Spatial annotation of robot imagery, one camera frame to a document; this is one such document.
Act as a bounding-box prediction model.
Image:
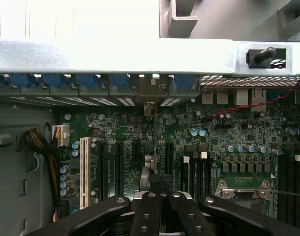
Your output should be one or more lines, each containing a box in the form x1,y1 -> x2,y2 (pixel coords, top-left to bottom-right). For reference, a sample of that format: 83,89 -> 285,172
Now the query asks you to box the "long black expansion slot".
115,142 -> 125,197
98,142 -> 108,200

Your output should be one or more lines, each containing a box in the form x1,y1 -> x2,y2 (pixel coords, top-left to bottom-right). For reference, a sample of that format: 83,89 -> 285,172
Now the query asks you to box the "short black expansion slot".
132,141 -> 141,163
165,142 -> 175,181

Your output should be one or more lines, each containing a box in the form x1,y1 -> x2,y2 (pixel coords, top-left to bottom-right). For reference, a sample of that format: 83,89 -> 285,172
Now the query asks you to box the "CPU socket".
213,179 -> 278,217

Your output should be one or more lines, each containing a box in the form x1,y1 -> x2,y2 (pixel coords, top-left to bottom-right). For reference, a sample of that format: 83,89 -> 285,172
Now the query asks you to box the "white expansion slot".
79,137 -> 92,211

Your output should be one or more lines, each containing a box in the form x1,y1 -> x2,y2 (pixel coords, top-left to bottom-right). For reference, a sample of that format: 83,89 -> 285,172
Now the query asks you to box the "green motherboard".
51,93 -> 300,222

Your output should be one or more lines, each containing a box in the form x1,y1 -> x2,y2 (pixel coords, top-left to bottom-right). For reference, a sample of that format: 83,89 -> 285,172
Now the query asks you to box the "thin metal locking lever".
268,188 -> 300,198

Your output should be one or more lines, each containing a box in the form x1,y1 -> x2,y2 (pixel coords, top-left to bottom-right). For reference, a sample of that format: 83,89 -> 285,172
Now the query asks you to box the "white power connector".
51,124 -> 70,147

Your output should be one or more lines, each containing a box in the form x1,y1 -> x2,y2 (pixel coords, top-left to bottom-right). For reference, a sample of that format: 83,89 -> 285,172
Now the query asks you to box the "silver USB port block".
201,88 -> 229,105

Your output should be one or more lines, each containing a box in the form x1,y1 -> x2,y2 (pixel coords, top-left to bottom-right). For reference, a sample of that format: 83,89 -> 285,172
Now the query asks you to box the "silver ethernet port block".
249,88 -> 268,112

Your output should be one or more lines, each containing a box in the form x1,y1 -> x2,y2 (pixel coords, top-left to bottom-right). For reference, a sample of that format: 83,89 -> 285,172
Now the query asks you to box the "open Dell PC case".
0,38 -> 300,236

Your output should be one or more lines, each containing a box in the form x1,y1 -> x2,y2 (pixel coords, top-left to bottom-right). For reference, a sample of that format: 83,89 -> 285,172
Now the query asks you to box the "red and black twisted wire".
206,76 -> 300,121

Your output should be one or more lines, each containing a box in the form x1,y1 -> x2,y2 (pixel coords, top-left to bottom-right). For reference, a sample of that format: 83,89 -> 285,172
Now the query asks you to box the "yellow and black wire bundle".
23,127 -> 61,205

